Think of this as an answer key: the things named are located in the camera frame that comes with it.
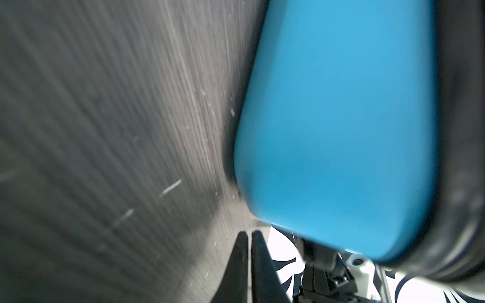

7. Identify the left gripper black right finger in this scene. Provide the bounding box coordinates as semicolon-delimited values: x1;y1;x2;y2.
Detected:
251;231;289;303

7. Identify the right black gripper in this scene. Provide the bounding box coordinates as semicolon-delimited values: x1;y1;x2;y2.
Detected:
293;238;379;302

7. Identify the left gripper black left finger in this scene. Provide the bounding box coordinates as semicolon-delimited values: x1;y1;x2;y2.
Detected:
211;232;248;303

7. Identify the blue hard-shell suitcase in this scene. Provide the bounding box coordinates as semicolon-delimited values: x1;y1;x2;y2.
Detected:
234;1;484;282

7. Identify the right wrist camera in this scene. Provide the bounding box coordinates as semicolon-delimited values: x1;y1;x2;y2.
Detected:
342;251;381;302

